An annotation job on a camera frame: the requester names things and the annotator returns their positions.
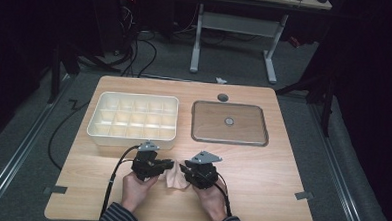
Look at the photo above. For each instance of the pink sock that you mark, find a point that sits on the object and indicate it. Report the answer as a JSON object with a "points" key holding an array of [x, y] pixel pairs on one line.
{"points": [[176, 178]]}

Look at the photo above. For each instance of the dark round table grommet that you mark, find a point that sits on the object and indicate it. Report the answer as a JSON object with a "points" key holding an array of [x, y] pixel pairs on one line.
{"points": [[222, 97]]}

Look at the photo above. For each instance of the white divided storage box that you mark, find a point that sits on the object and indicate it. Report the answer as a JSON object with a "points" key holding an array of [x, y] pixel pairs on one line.
{"points": [[133, 119]]}

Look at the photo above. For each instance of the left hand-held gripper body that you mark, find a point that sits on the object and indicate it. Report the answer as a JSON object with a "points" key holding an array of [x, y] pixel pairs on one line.
{"points": [[146, 166]]}

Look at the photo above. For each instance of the metal floor rail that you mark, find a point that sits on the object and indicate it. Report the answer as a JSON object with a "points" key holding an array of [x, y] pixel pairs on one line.
{"points": [[22, 139], [338, 170]]}

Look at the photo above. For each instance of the round silver disc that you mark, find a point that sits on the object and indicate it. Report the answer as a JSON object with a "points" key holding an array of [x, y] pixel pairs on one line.
{"points": [[229, 121]]}

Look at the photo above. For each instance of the black stand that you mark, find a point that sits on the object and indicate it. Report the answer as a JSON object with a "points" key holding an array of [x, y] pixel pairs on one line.
{"points": [[56, 74], [326, 102]]}

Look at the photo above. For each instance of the crumpled white paper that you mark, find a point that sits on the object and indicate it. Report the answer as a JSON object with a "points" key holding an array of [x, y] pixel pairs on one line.
{"points": [[221, 80]]}

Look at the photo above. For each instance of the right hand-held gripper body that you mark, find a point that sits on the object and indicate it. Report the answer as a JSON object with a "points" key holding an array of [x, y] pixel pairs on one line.
{"points": [[203, 172]]}

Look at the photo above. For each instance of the white-legged wooden desk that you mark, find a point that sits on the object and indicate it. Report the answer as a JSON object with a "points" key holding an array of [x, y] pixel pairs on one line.
{"points": [[238, 24]]}

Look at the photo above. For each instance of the person's right hand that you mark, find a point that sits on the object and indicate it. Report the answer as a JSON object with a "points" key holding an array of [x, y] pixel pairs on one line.
{"points": [[211, 201]]}

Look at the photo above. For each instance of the person's left hand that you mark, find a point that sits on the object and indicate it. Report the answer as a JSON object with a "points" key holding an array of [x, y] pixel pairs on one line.
{"points": [[135, 191]]}

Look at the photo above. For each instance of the grey tape strip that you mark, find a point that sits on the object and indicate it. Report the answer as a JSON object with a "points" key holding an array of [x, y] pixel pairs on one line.
{"points": [[56, 189], [304, 195]]}

